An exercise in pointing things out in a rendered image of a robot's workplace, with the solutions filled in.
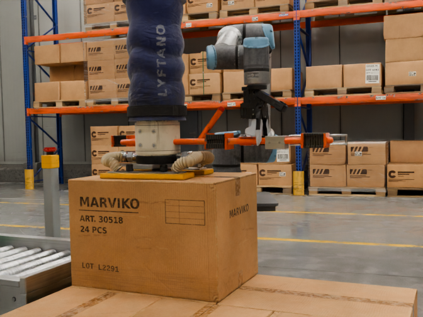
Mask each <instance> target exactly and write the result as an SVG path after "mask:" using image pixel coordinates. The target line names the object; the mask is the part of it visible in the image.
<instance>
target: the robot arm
mask: <svg viewBox="0 0 423 317"><path fill-rule="evenodd" d="M273 49H275V44H274V32H273V27H272V25H270V24H264V23H262V24H238V25H229V26H225V27H223V28H222V29H221V30H220V31H219V32H218V35H217V42H216V44H215V45H209V46H207V47H206V66H207V69H209V70H236V69H239V70H244V85H246V86H247V87H242V91H243V95H244V102H243V103H242V104H240V118H242V119H249V127H248V128H246V129H245V135H241V132H240V131H226V132H219V133H215V134H224V133H234V138H238V137H243V136H254V137H256V144H257V145H254V146H250V145H246V146H243V145H240V144H234V149H230V150H225V148H224V149H212V154H214V156H215V159H214V161H213V162H212V168H213V172H242V171H241V169H240V163H270V162H274V161H275V160H276V154H277V149H265V145H259V144H260V142H261V141H262V136H277V135H276V134H274V131H273V129H271V106H273V107H275V109H277V110H278V111H279V112H286V110H287V109H288V106H287V105H286V103H284V102H283V101H279V100H277V99H276V98H274V97H272V96H271V53H272V50H273Z"/></svg>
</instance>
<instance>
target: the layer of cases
mask: <svg viewBox="0 0 423 317"><path fill-rule="evenodd" d="M0 317H417V289H411V288H403V287H390V286H377V285H369V284H356V283H348V282H335V281H321V280H314V279H301V278H294V277H280V276H273V275H259V274H256V275H255V276H254V277H252V278H251V279H249V280H248V281H247V282H245V283H244V284H243V285H241V286H240V287H239V288H237V289H236V290H235V291H233V292H232V293H230V294H229V295H228V296H227V297H225V298H224V299H222V300H221V301H220V302H219V303H216V302H209V301H199V300H194V299H183V298H172V297H167V296H156V295H150V294H140V293H134V292H124V291H113V290H107V289H97V288H91V287H81V286H70V287H67V288H65V289H63V290H60V291H58V292H55V293H53V294H51V295H48V296H45V297H44V298H41V299H39V300H36V301H34V302H32V303H29V304H26V305H24V306H22V307H20V308H17V309H14V310H12V311H10V312H8V313H5V314H2V315H1V316H0Z"/></svg>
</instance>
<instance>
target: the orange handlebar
mask: <svg viewBox="0 0 423 317"><path fill-rule="evenodd" d="M333 141H334V139H333V138H332V137H327V143H332V142H333ZM284 142H285V144H301V137H288V138H285V140H284ZM227 143H228V144H240V145H243V146H246V145H250V146H254V145H257V144H256V137H254V136H243V137H238V138H228V140H227ZM120 144H121V145H135V138H132V139H129V140H121V141H120ZM173 144H175V145H204V144H205V139H204V138H182V139H174V140H173ZM260 144H265V138H262V141H261V142H260Z"/></svg>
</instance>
